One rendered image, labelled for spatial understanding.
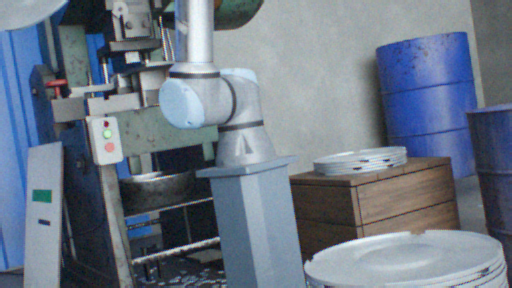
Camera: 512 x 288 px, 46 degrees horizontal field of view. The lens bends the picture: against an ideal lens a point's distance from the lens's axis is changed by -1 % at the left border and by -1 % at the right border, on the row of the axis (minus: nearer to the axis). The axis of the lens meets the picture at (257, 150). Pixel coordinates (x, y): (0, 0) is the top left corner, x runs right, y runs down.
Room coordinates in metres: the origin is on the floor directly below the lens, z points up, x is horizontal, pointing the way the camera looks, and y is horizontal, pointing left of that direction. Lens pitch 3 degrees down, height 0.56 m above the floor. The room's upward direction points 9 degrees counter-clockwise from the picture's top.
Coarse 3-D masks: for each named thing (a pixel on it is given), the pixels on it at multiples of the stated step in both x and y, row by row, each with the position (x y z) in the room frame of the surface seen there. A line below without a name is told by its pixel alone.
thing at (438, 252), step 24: (360, 240) 1.03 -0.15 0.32; (384, 240) 1.02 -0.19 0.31; (408, 240) 0.99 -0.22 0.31; (432, 240) 0.96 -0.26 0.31; (456, 240) 0.94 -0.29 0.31; (480, 240) 0.91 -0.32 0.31; (312, 264) 0.93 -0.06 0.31; (336, 264) 0.91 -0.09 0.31; (360, 264) 0.88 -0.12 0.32; (384, 264) 0.85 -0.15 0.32; (408, 264) 0.83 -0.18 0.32; (432, 264) 0.83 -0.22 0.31; (456, 264) 0.81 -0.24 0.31; (480, 264) 0.77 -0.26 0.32
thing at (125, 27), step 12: (120, 0) 2.08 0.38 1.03; (132, 0) 2.11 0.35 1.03; (144, 0) 2.13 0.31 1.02; (120, 12) 2.07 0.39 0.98; (132, 12) 2.10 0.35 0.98; (144, 12) 2.11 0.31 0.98; (108, 24) 2.10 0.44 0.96; (120, 24) 2.07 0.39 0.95; (132, 24) 2.05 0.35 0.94; (144, 24) 2.08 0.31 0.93; (108, 36) 2.12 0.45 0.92; (120, 36) 2.07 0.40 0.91; (132, 36) 2.06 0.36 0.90; (144, 36) 2.09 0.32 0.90
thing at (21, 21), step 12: (0, 0) 1.32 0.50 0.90; (12, 0) 1.31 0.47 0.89; (24, 0) 1.29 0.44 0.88; (36, 0) 1.27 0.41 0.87; (48, 0) 1.26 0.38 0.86; (60, 0) 1.24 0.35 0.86; (0, 12) 1.30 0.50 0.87; (12, 12) 1.28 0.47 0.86; (24, 12) 1.27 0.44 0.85; (36, 12) 1.25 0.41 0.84; (48, 12) 1.24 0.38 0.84; (0, 24) 1.28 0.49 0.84; (12, 24) 1.26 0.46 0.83; (24, 24) 1.25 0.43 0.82
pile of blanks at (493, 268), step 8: (496, 264) 0.79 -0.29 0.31; (504, 264) 0.83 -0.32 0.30; (480, 272) 0.78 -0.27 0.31; (488, 272) 0.78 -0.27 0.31; (496, 272) 0.79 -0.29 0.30; (504, 272) 0.81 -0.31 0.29; (448, 280) 0.77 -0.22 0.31; (456, 280) 0.75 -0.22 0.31; (464, 280) 0.75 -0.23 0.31; (472, 280) 0.78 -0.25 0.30; (480, 280) 0.76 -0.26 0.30; (488, 280) 0.80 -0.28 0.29; (496, 280) 0.78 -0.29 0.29; (504, 280) 0.82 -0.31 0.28
